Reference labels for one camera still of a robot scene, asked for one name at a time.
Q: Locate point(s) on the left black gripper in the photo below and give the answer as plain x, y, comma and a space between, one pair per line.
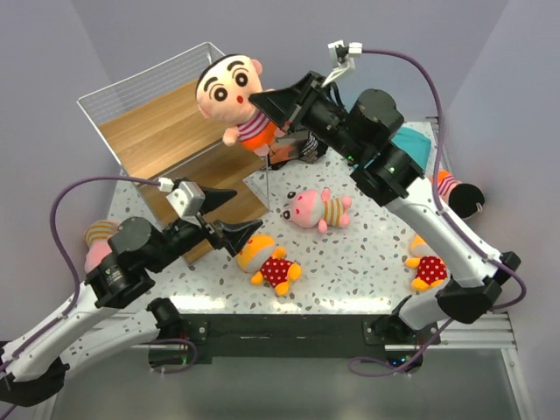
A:
234, 235

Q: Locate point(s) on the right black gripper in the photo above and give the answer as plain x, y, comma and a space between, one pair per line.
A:
290, 106

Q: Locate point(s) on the large black-haired boy plush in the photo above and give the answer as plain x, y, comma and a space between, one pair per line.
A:
222, 94

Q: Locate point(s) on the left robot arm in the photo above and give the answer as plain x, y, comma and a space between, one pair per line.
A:
36, 366

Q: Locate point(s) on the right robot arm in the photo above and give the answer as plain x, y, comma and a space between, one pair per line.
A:
392, 179

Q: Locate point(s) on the yellow frog plush centre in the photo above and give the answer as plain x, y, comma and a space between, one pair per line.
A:
268, 263

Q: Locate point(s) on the yellow frog plush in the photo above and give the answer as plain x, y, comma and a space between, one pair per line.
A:
430, 269
268, 263

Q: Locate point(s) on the black printed garment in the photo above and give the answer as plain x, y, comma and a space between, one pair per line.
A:
301, 146

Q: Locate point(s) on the pink frog plush centre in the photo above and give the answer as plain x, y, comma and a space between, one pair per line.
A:
318, 209

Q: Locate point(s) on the pink frog plush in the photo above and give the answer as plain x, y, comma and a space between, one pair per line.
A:
318, 209
97, 240

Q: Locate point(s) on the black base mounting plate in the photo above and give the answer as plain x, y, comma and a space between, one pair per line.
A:
341, 336

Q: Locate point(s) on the pink frog plush left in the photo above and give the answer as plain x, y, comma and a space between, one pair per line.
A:
97, 240

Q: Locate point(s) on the teal folded cloth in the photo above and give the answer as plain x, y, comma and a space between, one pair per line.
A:
415, 144

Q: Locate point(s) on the yellow frog plush right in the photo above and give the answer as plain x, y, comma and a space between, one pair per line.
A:
430, 269

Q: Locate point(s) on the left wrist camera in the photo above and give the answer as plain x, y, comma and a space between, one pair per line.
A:
186, 199

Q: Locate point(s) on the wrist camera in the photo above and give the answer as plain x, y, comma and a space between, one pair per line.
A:
186, 199
342, 57

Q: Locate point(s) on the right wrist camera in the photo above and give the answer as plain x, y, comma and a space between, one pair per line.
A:
342, 57

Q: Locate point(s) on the white wire wooden shelf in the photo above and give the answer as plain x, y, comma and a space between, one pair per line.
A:
151, 124

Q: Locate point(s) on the aluminium frame rail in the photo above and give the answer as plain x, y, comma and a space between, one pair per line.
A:
493, 332

